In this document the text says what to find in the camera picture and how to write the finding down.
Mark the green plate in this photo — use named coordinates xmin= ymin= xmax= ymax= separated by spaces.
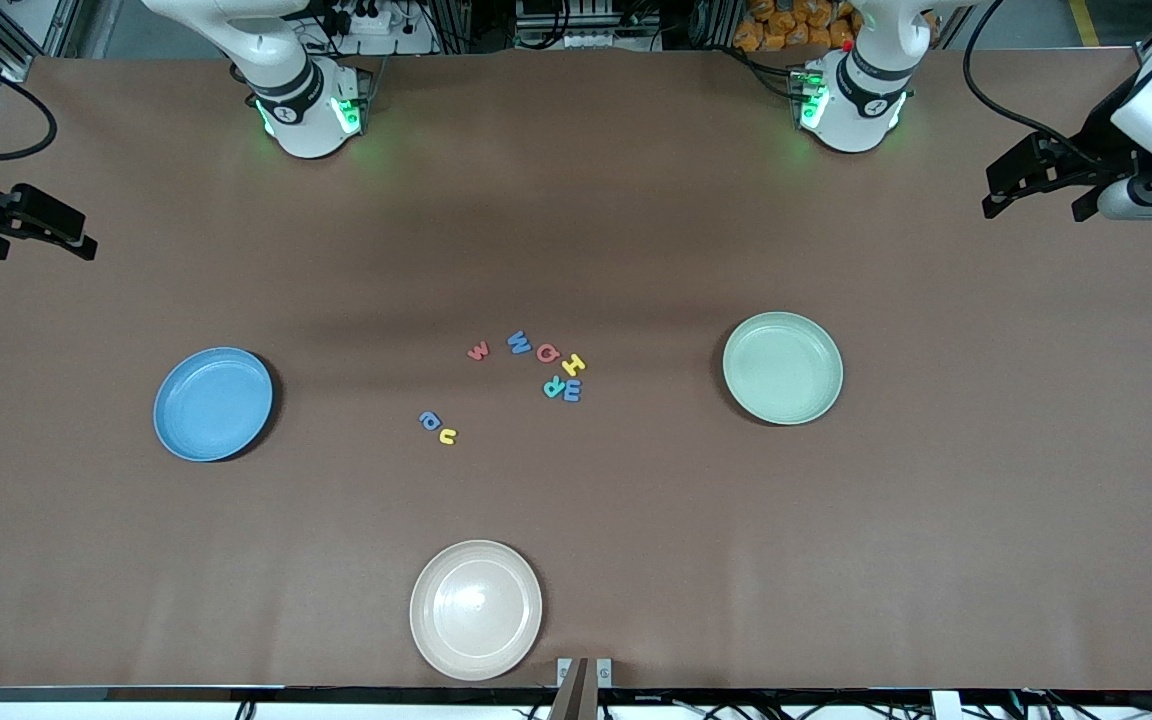
xmin=722 ymin=311 xmax=845 ymax=427

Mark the blue plate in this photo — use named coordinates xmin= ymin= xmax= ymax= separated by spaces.
xmin=153 ymin=347 xmax=275 ymax=463

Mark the orange bag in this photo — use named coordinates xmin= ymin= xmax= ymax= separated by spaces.
xmin=733 ymin=0 xmax=862 ymax=51

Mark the white power strip with plugs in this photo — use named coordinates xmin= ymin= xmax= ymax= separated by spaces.
xmin=331 ymin=0 xmax=437 ymax=56

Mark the long white power strip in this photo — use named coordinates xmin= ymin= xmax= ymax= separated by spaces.
xmin=514 ymin=0 xmax=665 ymax=51

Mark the brown table cover mat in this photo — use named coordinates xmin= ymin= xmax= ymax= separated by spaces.
xmin=0 ymin=48 xmax=1152 ymax=691

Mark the beige plate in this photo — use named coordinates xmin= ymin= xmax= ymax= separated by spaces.
xmin=409 ymin=540 xmax=544 ymax=682

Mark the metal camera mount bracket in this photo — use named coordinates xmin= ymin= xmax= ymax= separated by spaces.
xmin=548 ymin=657 xmax=613 ymax=720

